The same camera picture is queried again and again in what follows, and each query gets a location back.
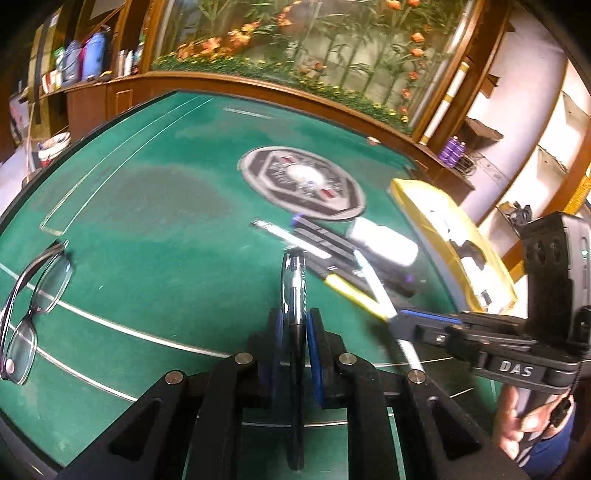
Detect white plastic bottle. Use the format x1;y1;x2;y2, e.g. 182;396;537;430
346;216;419;268

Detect black pen white print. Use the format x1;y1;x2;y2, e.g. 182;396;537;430
281;251;308;472

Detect red white small box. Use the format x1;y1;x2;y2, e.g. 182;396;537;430
40;69;64;93

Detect curved wooden wall shelf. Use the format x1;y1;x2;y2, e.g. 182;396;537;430
462;46;591;278

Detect black item on shelf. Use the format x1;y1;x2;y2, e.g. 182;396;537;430
498;202;532;227

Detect person's blue clothing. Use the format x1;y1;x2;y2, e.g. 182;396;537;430
521;415;579;480

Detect silver black pen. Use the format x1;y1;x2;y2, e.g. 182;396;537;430
250;219;334;260

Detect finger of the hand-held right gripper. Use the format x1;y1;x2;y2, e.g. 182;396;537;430
387;309;537;352
444;329;491;376

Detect white paper roll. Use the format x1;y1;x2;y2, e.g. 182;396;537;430
420;62;471;144

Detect gold white box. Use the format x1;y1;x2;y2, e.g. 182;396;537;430
389;178;519;315

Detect grey blue jug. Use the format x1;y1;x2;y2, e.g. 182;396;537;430
61;40;83;86

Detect bamboo flower wall mural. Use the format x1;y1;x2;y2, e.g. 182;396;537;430
150;0;482;135

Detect yellow highlighter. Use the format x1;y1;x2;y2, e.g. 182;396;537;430
322;272;389;322

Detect white red bucket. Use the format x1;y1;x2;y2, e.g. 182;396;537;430
36;132;71;168

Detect round table control panel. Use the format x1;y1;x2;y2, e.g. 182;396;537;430
238;146;368;223

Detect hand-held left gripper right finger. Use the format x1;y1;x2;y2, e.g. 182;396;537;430
305;308;532;480

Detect black frame eyeglasses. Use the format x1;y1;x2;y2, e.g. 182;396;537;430
0;239;75;385

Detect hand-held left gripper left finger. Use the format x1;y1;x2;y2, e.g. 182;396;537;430
55;307;296;480

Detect wooden cabinet ledge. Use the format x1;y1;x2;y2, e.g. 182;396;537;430
65;71;476;205

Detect white spray bottles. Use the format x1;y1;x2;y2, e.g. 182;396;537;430
116;45;140;77

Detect person's right hand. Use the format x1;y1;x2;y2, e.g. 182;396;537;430
495;385;574;459

